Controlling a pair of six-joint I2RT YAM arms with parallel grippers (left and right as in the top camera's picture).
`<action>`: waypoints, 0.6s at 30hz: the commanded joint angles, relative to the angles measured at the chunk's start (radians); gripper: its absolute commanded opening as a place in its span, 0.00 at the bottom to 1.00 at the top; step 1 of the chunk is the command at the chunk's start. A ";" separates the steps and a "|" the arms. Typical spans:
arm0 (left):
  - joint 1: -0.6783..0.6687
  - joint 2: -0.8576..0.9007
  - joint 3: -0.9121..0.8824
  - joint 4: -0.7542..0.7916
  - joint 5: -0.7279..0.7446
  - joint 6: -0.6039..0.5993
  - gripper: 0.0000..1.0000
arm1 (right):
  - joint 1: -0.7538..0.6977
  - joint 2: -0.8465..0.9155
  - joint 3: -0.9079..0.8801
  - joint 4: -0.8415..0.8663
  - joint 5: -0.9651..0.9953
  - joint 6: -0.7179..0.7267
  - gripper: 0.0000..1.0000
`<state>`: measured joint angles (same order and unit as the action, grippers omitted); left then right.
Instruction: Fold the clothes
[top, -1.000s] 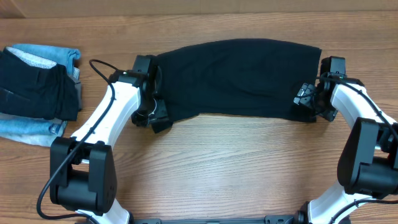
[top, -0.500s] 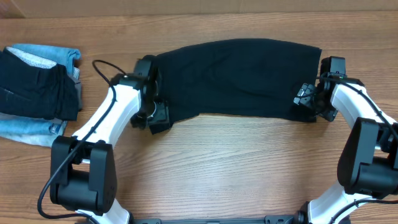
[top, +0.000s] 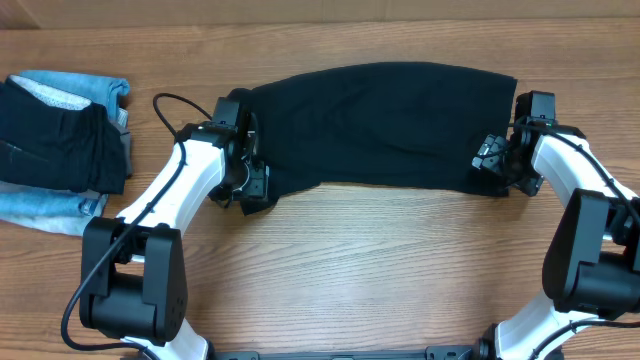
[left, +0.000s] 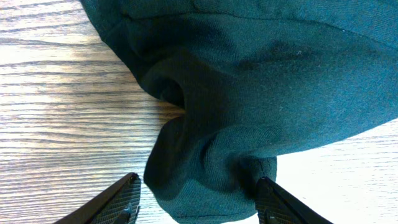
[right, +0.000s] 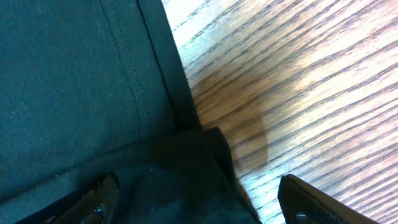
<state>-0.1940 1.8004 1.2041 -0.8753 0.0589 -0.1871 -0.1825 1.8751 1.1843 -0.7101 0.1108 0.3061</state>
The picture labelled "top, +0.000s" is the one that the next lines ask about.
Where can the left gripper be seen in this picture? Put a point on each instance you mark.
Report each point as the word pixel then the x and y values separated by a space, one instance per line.
pixel 259 188

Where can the folded blue jeans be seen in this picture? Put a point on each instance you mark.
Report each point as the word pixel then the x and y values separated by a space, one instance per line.
pixel 54 211

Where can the folded black garment on stack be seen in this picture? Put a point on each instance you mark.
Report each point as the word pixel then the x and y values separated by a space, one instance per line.
pixel 56 148

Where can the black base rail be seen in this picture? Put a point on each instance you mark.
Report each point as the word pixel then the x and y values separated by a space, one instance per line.
pixel 448 352

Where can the black t-shirt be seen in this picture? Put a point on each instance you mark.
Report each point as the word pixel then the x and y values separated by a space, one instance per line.
pixel 401 124

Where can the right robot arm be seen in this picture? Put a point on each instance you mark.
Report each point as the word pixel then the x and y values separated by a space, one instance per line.
pixel 590 273

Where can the folded light blue garment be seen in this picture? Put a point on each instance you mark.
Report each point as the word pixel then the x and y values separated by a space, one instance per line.
pixel 102 90

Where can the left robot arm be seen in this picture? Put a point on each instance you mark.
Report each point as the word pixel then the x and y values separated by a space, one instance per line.
pixel 133 274

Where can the grey folded garment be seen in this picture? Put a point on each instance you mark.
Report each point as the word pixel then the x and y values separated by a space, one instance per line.
pixel 125 139

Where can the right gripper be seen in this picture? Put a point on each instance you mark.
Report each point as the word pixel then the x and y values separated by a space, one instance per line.
pixel 513 163

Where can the white mesh garment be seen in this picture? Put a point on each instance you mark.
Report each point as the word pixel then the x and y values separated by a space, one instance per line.
pixel 51 96

